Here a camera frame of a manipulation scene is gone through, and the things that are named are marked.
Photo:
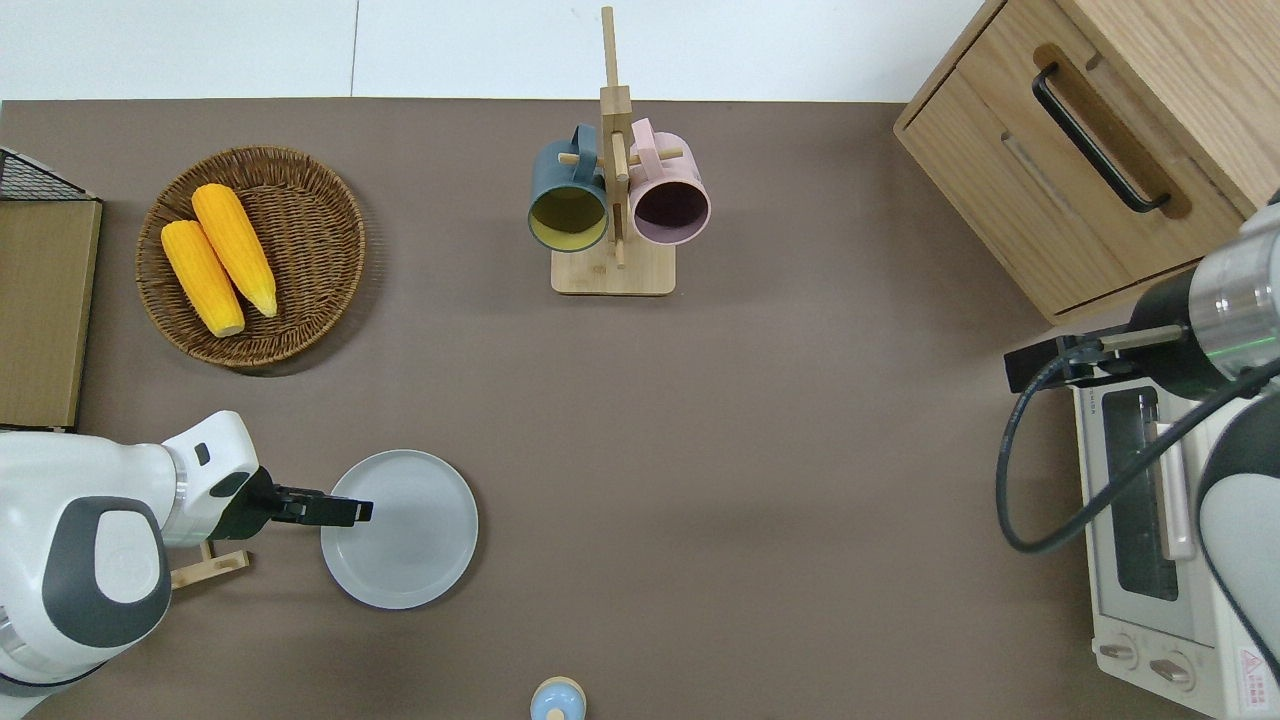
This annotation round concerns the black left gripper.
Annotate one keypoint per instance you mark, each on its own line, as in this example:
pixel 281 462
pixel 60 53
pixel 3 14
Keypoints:
pixel 245 505

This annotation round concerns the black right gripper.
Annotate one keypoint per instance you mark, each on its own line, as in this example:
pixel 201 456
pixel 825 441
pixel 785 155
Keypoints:
pixel 1180 340

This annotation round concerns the gray plate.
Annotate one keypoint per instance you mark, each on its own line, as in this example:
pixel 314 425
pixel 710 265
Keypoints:
pixel 410 540

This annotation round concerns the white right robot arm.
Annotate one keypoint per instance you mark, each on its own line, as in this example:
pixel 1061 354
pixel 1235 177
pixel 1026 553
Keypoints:
pixel 1240 290

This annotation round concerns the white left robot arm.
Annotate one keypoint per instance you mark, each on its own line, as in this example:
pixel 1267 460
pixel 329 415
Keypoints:
pixel 90 520

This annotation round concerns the wooden plate rack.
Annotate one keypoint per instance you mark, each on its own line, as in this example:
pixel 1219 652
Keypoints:
pixel 215 565

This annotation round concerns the wooden cabinet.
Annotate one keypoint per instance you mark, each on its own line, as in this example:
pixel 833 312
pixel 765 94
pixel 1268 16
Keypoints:
pixel 1000 170

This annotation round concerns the white toaster oven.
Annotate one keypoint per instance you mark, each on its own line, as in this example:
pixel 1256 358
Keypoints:
pixel 1130 600

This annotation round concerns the round wicker basket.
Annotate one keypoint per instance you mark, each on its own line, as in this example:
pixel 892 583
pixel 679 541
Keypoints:
pixel 310 250

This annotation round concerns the yellow corn cob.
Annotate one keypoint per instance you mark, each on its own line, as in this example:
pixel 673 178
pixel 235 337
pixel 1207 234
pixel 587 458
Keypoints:
pixel 200 280
pixel 235 250

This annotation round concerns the blue call bell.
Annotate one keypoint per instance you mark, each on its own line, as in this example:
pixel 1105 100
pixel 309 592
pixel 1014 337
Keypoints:
pixel 557 700

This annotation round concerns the wooden board lid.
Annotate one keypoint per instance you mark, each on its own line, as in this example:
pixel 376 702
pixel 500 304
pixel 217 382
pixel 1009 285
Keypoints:
pixel 45 310

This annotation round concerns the wooden mug tree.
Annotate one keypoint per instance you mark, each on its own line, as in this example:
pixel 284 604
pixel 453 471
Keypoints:
pixel 612 270

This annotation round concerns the dark teal mug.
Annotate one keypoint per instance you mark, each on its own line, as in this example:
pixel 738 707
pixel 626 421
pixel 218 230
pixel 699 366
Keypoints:
pixel 565 180

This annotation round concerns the pink mug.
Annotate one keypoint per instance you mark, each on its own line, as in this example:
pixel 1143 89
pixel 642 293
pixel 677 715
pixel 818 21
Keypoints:
pixel 675 180

